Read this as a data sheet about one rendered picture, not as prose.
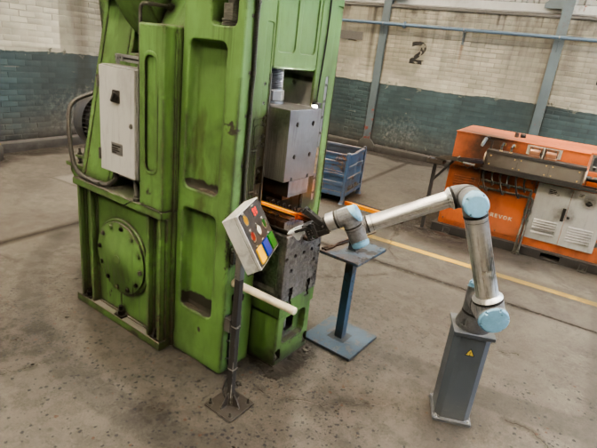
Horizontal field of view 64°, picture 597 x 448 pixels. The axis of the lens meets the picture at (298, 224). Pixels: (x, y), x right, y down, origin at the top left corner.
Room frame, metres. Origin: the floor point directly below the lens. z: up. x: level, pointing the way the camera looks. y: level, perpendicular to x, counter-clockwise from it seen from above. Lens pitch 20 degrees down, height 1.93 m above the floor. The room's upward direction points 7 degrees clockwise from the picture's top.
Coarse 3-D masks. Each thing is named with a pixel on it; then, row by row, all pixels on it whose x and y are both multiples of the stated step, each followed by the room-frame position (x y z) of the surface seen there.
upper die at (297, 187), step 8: (264, 184) 2.72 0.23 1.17; (272, 184) 2.68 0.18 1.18; (280, 184) 2.65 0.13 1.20; (288, 184) 2.62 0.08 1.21; (296, 184) 2.68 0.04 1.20; (304, 184) 2.75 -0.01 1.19; (272, 192) 2.68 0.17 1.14; (280, 192) 2.65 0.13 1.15; (288, 192) 2.62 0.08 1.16; (296, 192) 2.69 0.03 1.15; (304, 192) 2.76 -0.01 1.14
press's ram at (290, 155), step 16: (272, 112) 2.65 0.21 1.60; (288, 112) 2.59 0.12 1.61; (304, 112) 2.68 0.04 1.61; (320, 112) 2.82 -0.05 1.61; (272, 128) 2.64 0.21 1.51; (288, 128) 2.58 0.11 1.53; (304, 128) 2.70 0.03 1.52; (272, 144) 2.64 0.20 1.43; (288, 144) 2.58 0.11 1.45; (304, 144) 2.71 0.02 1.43; (272, 160) 2.63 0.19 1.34; (288, 160) 2.60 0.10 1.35; (304, 160) 2.73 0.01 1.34; (272, 176) 2.62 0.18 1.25; (288, 176) 2.61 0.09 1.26; (304, 176) 2.74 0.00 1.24
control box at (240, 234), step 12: (252, 204) 2.25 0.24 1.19; (228, 216) 2.10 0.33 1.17; (240, 216) 2.05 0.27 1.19; (252, 216) 2.18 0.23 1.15; (264, 216) 2.32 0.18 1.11; (228, 228) 2.02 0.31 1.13; (240, 228) 2.02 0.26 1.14; (252, 228) 2.12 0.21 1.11; (264, 228) 2.25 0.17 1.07; (240, 240) 2.02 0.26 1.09; (252, 240) 2.05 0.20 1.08; (276, 240) 2.33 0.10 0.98; (240, 252) 2.02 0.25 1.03; (252, 252) 2.01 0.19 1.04; (252, 264) 2.01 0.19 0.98; (264, 264) 2.05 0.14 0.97
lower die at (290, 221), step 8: (264, 200) 2.96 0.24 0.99; (264, 208) 2.81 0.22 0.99; (272, 208) 2.80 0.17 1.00; (272, 216) 2.70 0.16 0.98; (280, 216) 2.69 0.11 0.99; (288, 216) 2.71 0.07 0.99; (272, 224) 2.67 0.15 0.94; (280, 224) 2.64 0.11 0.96; (288, 224) 2.65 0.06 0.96; (296, 224) 2.72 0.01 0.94
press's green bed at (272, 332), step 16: (256, 304) 2.66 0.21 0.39; (304, 304) 2.80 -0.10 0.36; (256, 320) 2.66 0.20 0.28; (272, 320) 2.60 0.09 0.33; (288, 320) 2.81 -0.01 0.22; (304, 320) 2.82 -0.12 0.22; (256, 336) 2.66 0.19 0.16; (272, 336) 2.59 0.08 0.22; (288, 336) 2.71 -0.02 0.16; (304, 336) 2.87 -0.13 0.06; (256, 352) 2.65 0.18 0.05; (272, 352) 2.58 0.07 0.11; (288, 352) 2.70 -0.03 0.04
